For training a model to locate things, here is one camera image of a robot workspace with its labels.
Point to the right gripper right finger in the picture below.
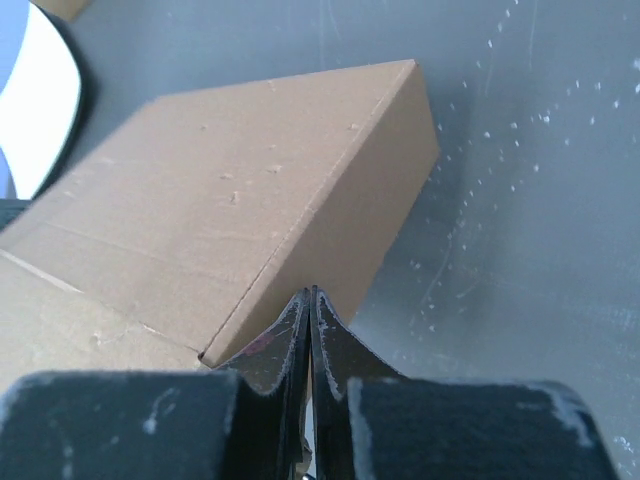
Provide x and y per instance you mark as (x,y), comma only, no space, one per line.
(337,355)

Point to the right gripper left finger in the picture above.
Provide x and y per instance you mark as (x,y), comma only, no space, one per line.
(267,434)

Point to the cardboard box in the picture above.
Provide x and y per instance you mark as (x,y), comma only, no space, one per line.
(182,236)
(67,10)

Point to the white square board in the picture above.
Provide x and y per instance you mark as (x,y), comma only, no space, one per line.
(40,97)

